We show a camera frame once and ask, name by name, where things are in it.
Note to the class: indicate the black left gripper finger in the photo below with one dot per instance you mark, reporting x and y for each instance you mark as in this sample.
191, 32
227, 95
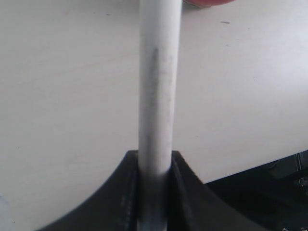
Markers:
113, 207

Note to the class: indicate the wooden drumstick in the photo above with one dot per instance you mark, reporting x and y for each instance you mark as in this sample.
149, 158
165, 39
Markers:
159, 47

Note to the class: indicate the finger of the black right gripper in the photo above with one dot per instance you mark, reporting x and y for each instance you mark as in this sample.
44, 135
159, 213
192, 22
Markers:
194, 207

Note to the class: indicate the red small drum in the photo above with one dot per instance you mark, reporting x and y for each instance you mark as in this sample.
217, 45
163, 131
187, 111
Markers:
207, 3

